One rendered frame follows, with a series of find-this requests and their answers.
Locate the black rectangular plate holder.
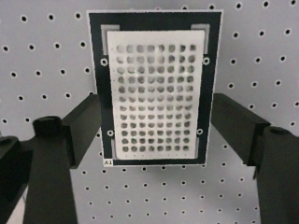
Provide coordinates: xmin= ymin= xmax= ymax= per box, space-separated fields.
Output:
xmin=86 ymin=9 xmax=224 ymax=167

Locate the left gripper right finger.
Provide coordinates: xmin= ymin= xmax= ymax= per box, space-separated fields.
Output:
xmin=210 ymin=93 xmax=299 ymax=224

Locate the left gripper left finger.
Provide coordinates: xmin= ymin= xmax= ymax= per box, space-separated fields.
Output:
xmin=0 ymin=94 xmax=102 ymax=224

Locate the white well plate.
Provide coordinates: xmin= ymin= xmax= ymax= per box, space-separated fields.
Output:
xmin=107 ymin=31 xmax=205 ymax=160

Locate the grey flat base plate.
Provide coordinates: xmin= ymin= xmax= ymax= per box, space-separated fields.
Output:
xmin=0 ymin=0 xmax=299 ymax=224

